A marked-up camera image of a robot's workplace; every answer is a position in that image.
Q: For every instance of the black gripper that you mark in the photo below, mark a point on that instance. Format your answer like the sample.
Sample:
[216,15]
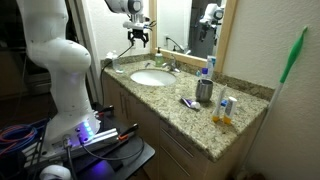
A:
[138,34]

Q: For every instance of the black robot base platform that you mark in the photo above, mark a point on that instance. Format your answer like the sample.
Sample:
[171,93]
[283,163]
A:
[105,161]

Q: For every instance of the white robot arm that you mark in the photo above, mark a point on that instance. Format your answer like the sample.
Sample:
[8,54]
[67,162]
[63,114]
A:
[44,24]

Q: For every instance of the white oval sink basin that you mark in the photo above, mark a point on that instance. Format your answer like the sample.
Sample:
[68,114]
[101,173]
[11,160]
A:
[152,77]

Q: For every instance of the green hand soap bottle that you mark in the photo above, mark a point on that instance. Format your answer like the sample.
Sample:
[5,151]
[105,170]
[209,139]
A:
[158,58]

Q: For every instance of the white paper packet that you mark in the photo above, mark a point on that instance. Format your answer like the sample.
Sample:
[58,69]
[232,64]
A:
[109,55]

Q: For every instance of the clear plastic bottle white cap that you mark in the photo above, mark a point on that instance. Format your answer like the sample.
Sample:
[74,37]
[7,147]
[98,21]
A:
[115,62]

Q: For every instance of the chrome faucet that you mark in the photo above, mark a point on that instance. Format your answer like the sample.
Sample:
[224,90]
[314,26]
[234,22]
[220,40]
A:
[171,64]

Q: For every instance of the wood framed mirror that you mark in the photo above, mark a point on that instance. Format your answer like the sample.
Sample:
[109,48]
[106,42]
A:
[193,29]

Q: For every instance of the small white blue-capped bottle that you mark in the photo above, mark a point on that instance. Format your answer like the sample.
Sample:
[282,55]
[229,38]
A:
[204,73]

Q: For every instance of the white tube upright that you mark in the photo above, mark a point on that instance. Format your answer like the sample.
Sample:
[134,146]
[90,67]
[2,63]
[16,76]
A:
[211,60]

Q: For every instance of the grey metal cup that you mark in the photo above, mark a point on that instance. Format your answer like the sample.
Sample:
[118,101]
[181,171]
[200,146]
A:
[204,90]

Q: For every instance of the purple toothpaste tube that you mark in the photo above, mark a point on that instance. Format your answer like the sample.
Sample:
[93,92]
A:
[191,104]

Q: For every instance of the white yellow lotion tube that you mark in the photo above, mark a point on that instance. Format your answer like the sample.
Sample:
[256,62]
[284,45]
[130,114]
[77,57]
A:
[216,112]

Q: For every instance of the white yellow sunscreen tube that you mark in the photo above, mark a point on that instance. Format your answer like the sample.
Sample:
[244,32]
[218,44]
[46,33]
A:
[230,110]

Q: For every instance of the wooden vanity cabinet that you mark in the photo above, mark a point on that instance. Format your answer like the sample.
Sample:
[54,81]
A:
[188,144]

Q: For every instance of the green handled brush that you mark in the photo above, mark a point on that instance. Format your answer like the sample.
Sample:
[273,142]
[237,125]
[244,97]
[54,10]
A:
[292,57]

